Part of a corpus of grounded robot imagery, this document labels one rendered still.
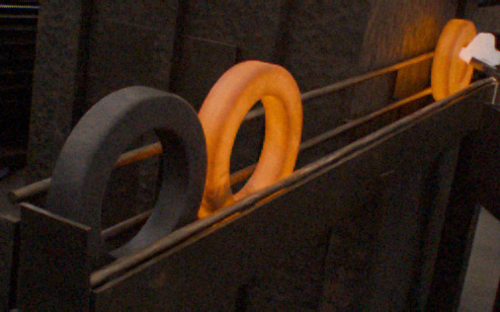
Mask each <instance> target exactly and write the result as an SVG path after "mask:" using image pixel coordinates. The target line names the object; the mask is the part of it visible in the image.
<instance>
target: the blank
mask: <svg viewBox="0 0 500 312"><path fill-rule="evenodd" d="M475 37H476V33H475V28H474V25H473V24H472V23H471V22H469V21H463V20H451V21H449V22H448V23H447V24H446V26H445V27H444V29H443V31H442V32H441V34H440V37H439V39H438V42H437V45H436V49H435V52H434V57H433V62H432V69H431V91H432V95H433V98H434V100H435V101H436V102H437V101H439V100H441V99H443V98H445V97H447V96H449V95H451V94H453V93H455V92H457V91H459V90H461V89H462V88H464V87H466V86H467V85H468V83H469V80H470V76H471V73H472V69H473V67H472V66H470V65H468V64H467V63H466V62H464V61H463V60H462V59H461V58H460V57H459V55H460V52H461V50H462V48H466V47H467V46H468V45H469V44H470V43H471V42H472V41H473V40H474V38H475Z"/></svg>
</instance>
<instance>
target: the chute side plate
mask: <svg viewBox="0 0 500 312"><path fill-rule="evenodd" d="M497 85H498V86H497ZM496 86H497V90H496ZM495 90H496V95H495ZM494 95H495V99H494ZM493 99H494V104H493ZM483 103H485V104H493V105H500V82H498V83H493V84H488V85H484V86H482V87H480V88H478V89H476V90H474V91H472V92H470V93H468V94H467V95H465V96H463V97H461V98H460V99H458V100H456V101H454V102H452V103H450V104H448V105H447V106H443V107H441V108H439V109H437V110H435V111H433V112H431V113H429V114H428V115H426V116H424V117H422V118H420V119H418V120H416V121H414V122H412V123H410V124H409V125H407V126H405V127H403V128H401V129H399V130H397V131H396V132H393V133H392V134H390V135H389V136H387V137H386V138H384V139H382V140H380V141H378V142H374V143H372V144H371V145H369V146H367V147H365V148H363V149H361V150H359V151H357V152H355V153H353V154H351V155H350V156H349V157H347V158H345V159H343V160H341V161H339V162H338V163H336V164H334V165H332V166H330V167H328V168H326V169H324V170H322V171H320V172H318V173H316V174H314V175H313V176H312V177H310V178H306V179H304V180H302V181H300V182H298V183H296V184H294V185H292V186H291V187H289V188H287V189H285V190H283V191H281V192H279V193H278V194H276V195H274V196H272V197H270V198H268V199H266V200H264V201H262V202H260V203H258V204H256V205H255V206H253V207H251V208H249V209H247V210H245V211H243V212H240V213H238V214H236V215H234V216H233V217H231V218H229V219H227V220H225V221H223V222H221V223H219V224H217V225H215V226H214V227H212V228H211V229H209V230H208V231H206V232H204V233H202V234H200V235H198V236H196V237H195V238H193V239H191V240H189V241H187V242H185V243H183V244H181V245H179V246H177V247H175V248H172V249H171V250H169V251H167V252H165V253H163V254H161V255H159V256H157V257H156V258H154V259H152V260H150V261H148V262H146V263H144V264H142V265H140V266H138V267H136V269H134V270H132V271H130V272H128V273H126V274H124V275H122V276H120V277H118V278H116V279H114V280H112V281H110V282H109V283H106V284H103V285H100V286H99V287H98V288H96V289H94V290H92V297H91V312H203V311H204V310H206V309H207V308H208V307H209V306H211V305H212V304H214V302H216V301H217V300H219V299H220V298H222V297H223V296H225V295H226V294H228V293H229V292H231V291H232V290H234V289H235V288H237V287H238V286H240V285H241V284H243V283H245V282H246V281H248V280H249V279H251V278H252V277H254V276H255V275H257V274H258V273H260V272H262V271H263V270H265V269H266V268H268V267H269V266H271V265H272V264H274V263H275V262H277V261H278V260H279V259H280V258H282V257H283V256H285V255H286V254H288V253H289V252H291V251H292V250H294V249H295V248H298V247H300V246H301V245H303V244H304V243H306V242H307V241H309V240H310V239H312V238H313V237H314V236H315V235H317V234H318V233H320V232H321V231H323V230H324V229H326V228H327V227H329V226H330V225H332V224H333V223H335V222H336V221H338V220H339V219H341V218H342V217H344V216H345V215H347V214H348V213H350V212H352V211H354V210H355V209H357V208H358V207H360V206H361V205H363V204H364V203H366V202H367V201H369V200H370V199H372V198H373V197H375V196H376V191H377V186H378V181H379V177H380V176H382V175H385V174H386V173H389V172H391V171H394V177H393V181H392V183H393V184H394V183H395V182H397V181H398V180H400V179H401V178H404V177H406V176H407V175H409V174H410V173H412V172H413V171H415V170H416V169H418V168H419V167H421V166H422V165H423V164H424V163H426V162H427V161H429V160H430V159H432V158H433V157H435V156H436V155H438V154H439V153H441V152H442V151H444V150H445V149H447V148H448V147H450V146H451V145H453V144H454V143H456V142H457V141H460V140H461V139H462V138H464V137H465V136H467V135H468V134H470V133H471V132H473V131H474V130H476V129H477V127H478V123H479V118H480V114H481V109H482V105H483Z"/></svg>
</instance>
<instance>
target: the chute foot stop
mask: <svg viewBox="0 0 500 312"><path fill-rule="evenodd" d="M92 230H93V229H92V228H91V227H89V226H86V225H84V224H81V223H78V222H76V221H73V220H70V219H68V218H65V217H63V216H61V215H58V214H56V213H51V212H48V211H45V210H43V209H40V208H38V207H35V206H32V205H30V204H27V203H23V204H21V312H90V291H91V261H92Z"/></svg>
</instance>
